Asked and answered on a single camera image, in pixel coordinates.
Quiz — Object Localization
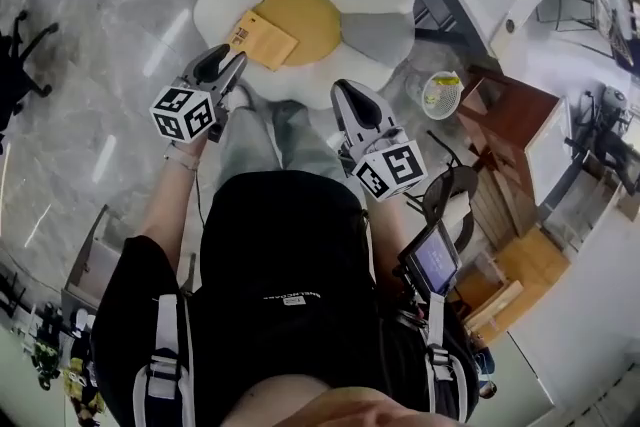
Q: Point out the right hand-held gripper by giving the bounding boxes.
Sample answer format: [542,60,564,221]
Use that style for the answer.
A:
[330,78,429,203]

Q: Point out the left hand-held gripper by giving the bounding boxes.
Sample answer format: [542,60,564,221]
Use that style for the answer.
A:
[149,43,250,145]

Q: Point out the tan cardboard envelope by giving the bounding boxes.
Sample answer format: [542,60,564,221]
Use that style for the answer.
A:
[224,9,300,72]

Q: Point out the person's right forearm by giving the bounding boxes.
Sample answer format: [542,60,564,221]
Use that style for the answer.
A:
[367,192,426,272]

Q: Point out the person's left forearm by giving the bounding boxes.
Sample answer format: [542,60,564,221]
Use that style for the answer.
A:
[133,134,212,261]

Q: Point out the person's white shoe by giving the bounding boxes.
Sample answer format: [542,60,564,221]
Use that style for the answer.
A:
[227,83,253,112]

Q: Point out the white mesh waste basket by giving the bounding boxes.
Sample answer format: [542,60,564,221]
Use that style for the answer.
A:
[421,70,464,121]

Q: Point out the person's grey jeans legs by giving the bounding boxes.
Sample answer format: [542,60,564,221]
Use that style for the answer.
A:
[218,84,354,181]

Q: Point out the beige wristband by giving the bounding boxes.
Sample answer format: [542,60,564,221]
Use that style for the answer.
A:
[163,145,202,172]

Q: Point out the black round stool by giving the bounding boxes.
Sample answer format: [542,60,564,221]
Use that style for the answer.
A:
[423,164,480,256]

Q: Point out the white tissue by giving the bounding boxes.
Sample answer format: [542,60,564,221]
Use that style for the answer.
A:
[443,192,474,229]

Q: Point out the brown wooden cabinet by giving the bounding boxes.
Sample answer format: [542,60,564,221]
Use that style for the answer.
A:
[457,67,562,236]

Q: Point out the black chest-mounted screen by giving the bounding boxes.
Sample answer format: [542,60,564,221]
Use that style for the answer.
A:
[397,220,461,297]

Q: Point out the person's black t-shirt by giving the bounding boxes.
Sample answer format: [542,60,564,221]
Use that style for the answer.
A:
[91,169,482,427]

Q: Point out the white framed panel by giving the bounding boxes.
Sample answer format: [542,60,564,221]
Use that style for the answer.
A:
[523,96,575,207]

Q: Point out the black office chair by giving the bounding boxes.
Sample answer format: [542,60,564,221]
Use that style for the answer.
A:
[0,10,60,117]

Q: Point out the large flat cardboard box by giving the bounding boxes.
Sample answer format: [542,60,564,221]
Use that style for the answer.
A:
[449,225,572,346]

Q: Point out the grey open cabinet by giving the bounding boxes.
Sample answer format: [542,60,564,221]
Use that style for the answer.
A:
[62,203,129,312]

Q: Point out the black metal stand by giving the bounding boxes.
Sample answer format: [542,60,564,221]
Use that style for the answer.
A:
[564,84,640,196]

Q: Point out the person's head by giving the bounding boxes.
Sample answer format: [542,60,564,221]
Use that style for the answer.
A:
[234,373,454,427]

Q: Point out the thin black cable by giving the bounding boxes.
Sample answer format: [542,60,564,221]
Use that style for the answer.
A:
[192,167,207,236]

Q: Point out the grey black shoulder strap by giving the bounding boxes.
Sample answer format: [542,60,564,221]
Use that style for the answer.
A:
[423,292,470,422]
[132,293,195,427]

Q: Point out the metal wire chair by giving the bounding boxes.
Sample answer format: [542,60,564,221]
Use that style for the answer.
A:
[537,0,639,69]

